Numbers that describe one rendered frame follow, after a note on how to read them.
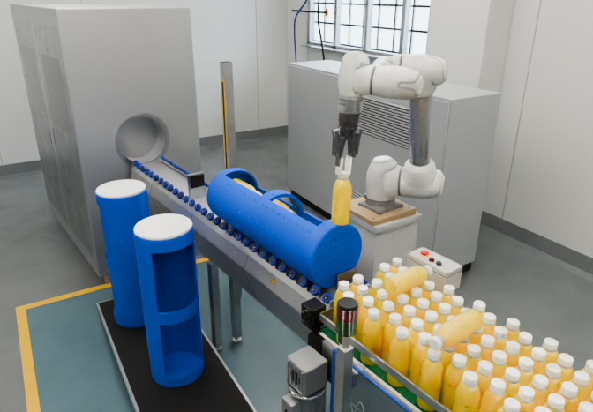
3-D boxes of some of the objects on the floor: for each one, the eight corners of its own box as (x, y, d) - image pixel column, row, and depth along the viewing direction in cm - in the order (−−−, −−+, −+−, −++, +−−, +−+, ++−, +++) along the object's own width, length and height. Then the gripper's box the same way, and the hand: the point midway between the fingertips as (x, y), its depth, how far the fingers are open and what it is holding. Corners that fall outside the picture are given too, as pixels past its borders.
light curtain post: (237, 292, 371) (228, 61, 308) (242, 295, 366) (232, 62, 304) (230, 295, 367) (219, 61, 305) (235, 298, 363) (223, 63, 300)
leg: (238, 336, 323) (235, 251, 300) (243, 340, 319) (239, 255, 296) (230, 340, 320) (226, 254, 297) (235, 344, 316) (231, 258, 293)
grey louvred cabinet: (326, 186, 575) (329, 59, 522) (473, 269, 404) (501, 93, 350) (285, 195, 549) (285, 63, 496) (424, 288, 378) (446, 100, 325)
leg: (220, 344, 315) (214, 258, 292) (224, 349, 311) (219, 262, 288) (211, 348, 312) (206, 261, 289) (215, 353, 308) (210, 265, 285)
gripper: (359, 109, 186) (352, 169, 193) (325, 110, 177) (319, 174, 184) (373, 113, 181) (365, 175, 188) (338, 114, 171) (332, 179, 178)
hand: (343, 166), depth 185 cm, fingers closed on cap, 4 cm apart
